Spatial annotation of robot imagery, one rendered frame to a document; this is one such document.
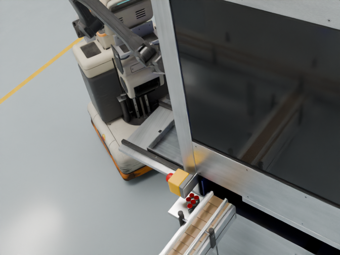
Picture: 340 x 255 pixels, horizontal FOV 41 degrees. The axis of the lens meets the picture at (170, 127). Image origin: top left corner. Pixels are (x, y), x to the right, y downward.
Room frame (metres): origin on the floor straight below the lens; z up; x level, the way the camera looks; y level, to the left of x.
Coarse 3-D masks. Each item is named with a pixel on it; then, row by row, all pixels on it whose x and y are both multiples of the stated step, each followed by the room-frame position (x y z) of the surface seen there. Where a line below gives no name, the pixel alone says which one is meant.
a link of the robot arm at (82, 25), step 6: (72, 6) 1.79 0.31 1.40; (78, 6) 1.75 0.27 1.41; (84, 6) 1.77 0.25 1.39; (78, 12) 1.77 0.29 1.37; (84, 12) 1.78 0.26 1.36; (90, 12) 1.80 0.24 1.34; (84, 18) 1.79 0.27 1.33; (90, 18) 1.81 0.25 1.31; (96, 18) 1.84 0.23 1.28; (78, 24) 1.83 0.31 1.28; (84, 24) 1.81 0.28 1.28; (90, 24) 1.81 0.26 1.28; (102, 24) 1.85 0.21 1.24; (84, 30) 1.80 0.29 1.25; (90, 30) 1.81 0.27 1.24; (90, 36) 1.81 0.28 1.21
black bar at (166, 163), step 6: (126, 144) 1.39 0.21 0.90; (132, 144) 1.37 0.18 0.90; (138, 150) 1.34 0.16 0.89; (144, 150) 1.32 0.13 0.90; (150, 156) 1.29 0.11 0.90; (156, 156) 1.28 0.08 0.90; (162, 162) 1.24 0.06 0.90; (168, 162) 1.23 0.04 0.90; (174, 168) 1.19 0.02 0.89; (180, 168) 1.18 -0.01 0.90
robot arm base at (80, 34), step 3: (75, 21) 1.97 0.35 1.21; (78, 21) 1.97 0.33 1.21; (72, 24) 1.96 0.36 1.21; (75, 24) 1.96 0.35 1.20; (75, 27) 1.95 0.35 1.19; (78, 27) 1.94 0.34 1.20; (75, 30) 1.94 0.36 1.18; (78, 30) 1.94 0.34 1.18; (78, 33) 1.94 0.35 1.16; (81, 33) 1.93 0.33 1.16; (78, 36) 1.92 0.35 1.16; (81, 36) 1.92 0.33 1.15
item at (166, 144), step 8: (168, 128) 1.43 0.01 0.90; (160, 136) 1.39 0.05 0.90; (168, 136) 1.39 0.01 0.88; (176, 136) 1.38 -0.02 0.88; (152, 144) 1.35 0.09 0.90; (160, 144) 1.36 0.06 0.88; (168, 144) 1.35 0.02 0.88; (176, 144) 1.34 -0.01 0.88; (152, 152) 1.30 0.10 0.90; (160, 152) 1.31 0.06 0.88; (168, 152) 1.30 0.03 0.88; (176, 152) 1.29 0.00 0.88; (168, 160) 1.24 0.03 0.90; (176, 160) 1.24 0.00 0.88
